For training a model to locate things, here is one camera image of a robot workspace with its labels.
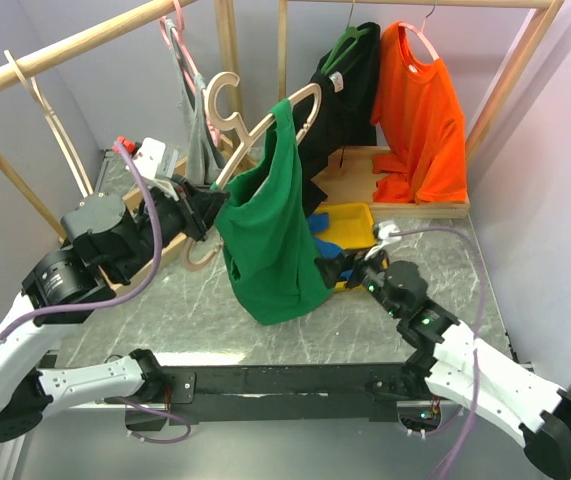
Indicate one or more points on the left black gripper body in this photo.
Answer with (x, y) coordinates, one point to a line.
(183, 215)

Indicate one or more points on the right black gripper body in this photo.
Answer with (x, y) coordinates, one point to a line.
(369, 274)

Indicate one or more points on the wooden hanger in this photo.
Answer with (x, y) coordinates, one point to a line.
(61, 136)
(247, 139)

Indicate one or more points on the green tank top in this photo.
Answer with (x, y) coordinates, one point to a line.
(268, 249)

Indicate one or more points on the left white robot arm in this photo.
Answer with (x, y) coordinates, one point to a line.
(106, 244)

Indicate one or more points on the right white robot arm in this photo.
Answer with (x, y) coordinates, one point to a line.
(452, 363)

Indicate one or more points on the grey tank top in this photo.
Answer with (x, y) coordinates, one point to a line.
(204, 163)

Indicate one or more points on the pink hanger left rack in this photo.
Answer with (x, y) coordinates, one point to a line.
(191, 83)

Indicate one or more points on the pink hanger rack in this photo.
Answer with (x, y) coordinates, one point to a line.
(191, 83)
(420, 32)

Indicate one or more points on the green hanger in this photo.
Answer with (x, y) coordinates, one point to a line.
(346, 42)

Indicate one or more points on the pink hanger right rack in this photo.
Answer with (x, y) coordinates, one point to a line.
(420, 32)

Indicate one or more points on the yellow plastic tray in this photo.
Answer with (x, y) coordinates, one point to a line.
(341, 227)

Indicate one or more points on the right wooden clothes rack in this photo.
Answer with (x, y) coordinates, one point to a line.
(349, 177)

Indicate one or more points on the wooden clothes rack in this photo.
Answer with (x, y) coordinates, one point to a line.
(91, 38)
(349, 177)

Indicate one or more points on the orange t-shirt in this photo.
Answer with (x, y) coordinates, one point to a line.
(418, 112)

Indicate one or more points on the black t-shirt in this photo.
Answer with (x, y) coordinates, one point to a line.
(348, 95)

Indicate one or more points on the left wooden clothes rack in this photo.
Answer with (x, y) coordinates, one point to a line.
(91, 38)

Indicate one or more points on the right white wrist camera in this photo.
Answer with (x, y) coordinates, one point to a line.
(386, 233)

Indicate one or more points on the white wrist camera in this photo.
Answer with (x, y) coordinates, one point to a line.
(386, 233)
(154, 160)

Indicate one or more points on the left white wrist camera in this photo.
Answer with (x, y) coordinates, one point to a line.
(154, 160)

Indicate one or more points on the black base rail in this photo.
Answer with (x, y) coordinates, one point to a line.
(378, 392)

